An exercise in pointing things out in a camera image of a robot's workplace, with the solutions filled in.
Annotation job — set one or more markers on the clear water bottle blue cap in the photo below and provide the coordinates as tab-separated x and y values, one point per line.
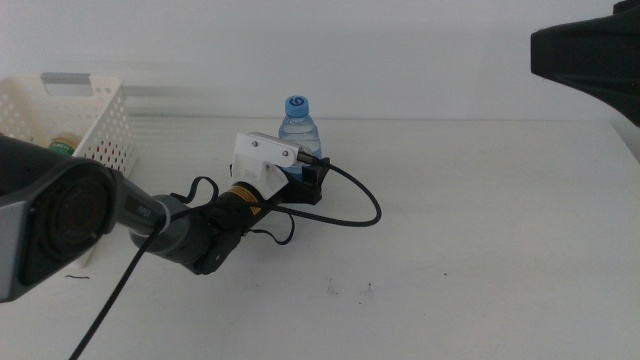
299	130

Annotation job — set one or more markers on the yellow tea bottle green label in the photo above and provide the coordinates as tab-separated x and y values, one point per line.
65	144

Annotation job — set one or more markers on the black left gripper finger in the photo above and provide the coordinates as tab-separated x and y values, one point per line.
319	174

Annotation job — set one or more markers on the white perforated plastic basket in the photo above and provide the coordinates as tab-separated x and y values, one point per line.
107	130

